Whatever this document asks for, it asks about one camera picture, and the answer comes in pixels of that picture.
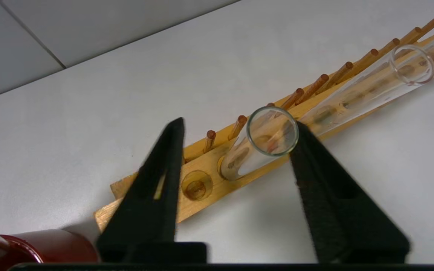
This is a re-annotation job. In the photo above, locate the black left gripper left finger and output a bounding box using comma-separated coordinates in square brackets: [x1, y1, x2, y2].
[96, 117, 207, 264]

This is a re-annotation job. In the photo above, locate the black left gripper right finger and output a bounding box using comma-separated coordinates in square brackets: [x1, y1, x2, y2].
[289, 121, 410, 264]

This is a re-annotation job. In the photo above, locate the blue pigment glass test tube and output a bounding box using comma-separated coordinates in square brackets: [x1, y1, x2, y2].
[220, 106, 300, 181]

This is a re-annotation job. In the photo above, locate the wooden test tube rack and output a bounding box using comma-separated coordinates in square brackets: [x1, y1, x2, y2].
[94, 16, 434, 233]

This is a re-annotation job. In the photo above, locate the orange pigment glass test tube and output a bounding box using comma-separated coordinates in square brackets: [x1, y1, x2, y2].
[299, 44, 434, 137]

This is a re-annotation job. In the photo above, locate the red plastic cup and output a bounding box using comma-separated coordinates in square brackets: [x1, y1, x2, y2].
[0, 229, 100, 264]

